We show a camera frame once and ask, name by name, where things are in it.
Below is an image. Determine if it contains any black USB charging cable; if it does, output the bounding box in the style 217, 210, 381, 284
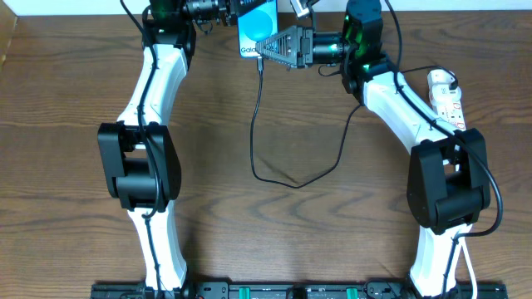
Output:
249, 56, 460, 190

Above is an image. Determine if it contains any blue Galaxy smartphone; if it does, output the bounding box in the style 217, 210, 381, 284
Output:
238, 0, 278, 59

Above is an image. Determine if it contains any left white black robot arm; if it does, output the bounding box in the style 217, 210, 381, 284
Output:
97, 0, 261, 298

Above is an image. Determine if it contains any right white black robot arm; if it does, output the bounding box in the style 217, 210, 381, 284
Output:
255, 1, 501, 298

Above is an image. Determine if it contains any white USB charger adapter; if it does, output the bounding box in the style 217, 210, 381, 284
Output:
427, 69, 462, 105

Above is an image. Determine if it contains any white power strip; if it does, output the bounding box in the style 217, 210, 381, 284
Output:
427, 69, 466, 130

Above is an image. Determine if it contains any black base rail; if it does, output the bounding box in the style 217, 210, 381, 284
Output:
88, 280, 509, 299

